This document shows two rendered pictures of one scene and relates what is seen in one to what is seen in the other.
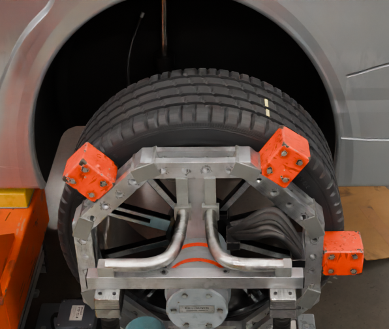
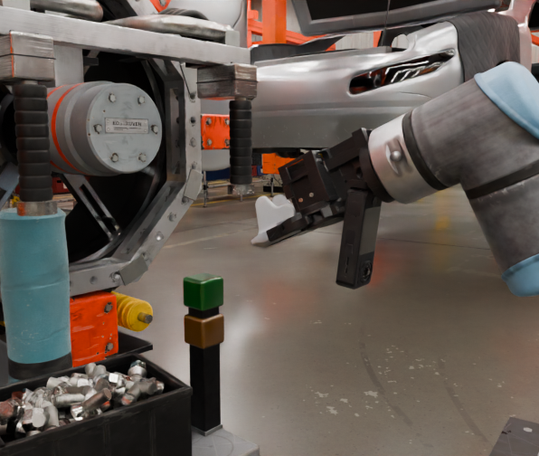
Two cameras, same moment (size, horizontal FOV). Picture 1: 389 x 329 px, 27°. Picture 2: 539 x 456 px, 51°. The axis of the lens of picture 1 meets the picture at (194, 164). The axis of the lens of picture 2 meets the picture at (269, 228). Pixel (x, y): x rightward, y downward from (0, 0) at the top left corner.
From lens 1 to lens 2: 1.43 m
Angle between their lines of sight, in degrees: 53
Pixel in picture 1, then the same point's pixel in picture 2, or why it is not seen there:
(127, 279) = (52, 18)
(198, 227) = (70, 66)
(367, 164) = not seen: hidden behind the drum
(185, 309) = (113, 125)
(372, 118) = not seen: hidden behind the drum
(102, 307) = (26, 49)
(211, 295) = (144, 99)
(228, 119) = not seen: outside the picture
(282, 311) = (247, 84)
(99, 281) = (5, 15)
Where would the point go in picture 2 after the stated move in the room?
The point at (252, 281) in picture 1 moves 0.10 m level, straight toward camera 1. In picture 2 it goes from (205, 48) to (253, 40)
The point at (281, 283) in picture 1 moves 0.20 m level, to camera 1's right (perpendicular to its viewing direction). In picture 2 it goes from (231, 55) to (305, 68)
